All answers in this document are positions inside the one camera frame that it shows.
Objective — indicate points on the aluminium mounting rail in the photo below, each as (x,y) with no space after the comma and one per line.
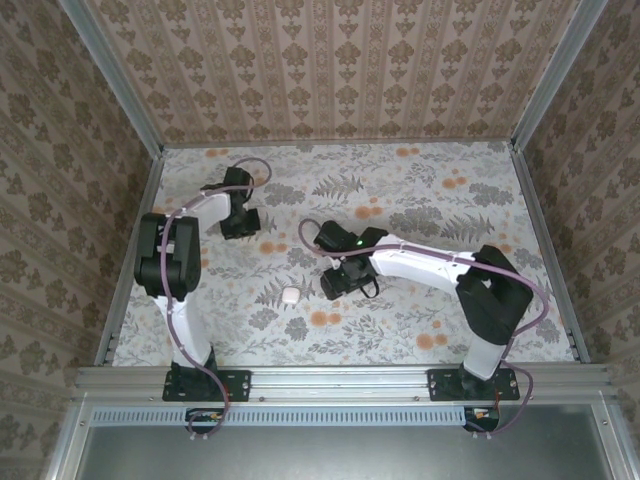
(340,385)

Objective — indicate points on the grey metal panel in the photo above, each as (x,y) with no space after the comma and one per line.
(350,455)

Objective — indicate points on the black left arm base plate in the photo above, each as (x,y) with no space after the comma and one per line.
(235,387)

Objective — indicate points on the floral patterned table cover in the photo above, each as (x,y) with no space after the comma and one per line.
(350,340)

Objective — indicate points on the aluminium table side rail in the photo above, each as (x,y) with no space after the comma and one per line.
(538,215)
(146,200)

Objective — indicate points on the white earbud charging case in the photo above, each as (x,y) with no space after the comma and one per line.
(290,295)

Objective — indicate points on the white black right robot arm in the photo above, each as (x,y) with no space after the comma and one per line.
(415,262)

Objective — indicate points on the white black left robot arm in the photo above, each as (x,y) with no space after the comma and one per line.
(187,325)

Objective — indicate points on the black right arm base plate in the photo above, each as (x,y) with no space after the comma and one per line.
(442,387)

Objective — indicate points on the small black controller board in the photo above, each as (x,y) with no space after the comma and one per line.
(205,416)
(482,415)

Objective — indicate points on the aluminium frame post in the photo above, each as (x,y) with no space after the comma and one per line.
(117,80)
(555,75)

